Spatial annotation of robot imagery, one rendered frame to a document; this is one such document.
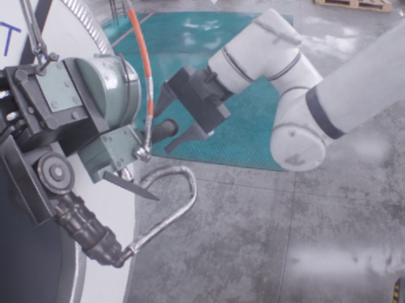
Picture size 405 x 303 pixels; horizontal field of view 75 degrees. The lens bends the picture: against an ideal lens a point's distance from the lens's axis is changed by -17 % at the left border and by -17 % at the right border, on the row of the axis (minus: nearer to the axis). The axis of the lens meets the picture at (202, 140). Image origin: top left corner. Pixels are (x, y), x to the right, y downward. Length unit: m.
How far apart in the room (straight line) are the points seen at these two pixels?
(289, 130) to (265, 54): 0.16
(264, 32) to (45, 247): 0.70
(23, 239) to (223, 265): 0.83
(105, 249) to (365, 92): 0.43
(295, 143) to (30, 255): 0.71
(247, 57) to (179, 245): 1.04
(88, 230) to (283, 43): 0.44
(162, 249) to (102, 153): 1.00
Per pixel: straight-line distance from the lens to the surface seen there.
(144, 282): 1.37
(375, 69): 0.42
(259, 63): 0.55
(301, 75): 0.57
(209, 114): 0.60
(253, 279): 1.34
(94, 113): 0.46
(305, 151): 0.45
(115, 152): 0.48
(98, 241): 0.48
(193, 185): 0.67
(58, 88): 0.45
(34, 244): 0.86
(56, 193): 0.41
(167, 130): 0.65
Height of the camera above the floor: 1.22
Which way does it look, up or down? 40 degrees down
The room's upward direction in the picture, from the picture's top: 6 degrees counter-clockwise
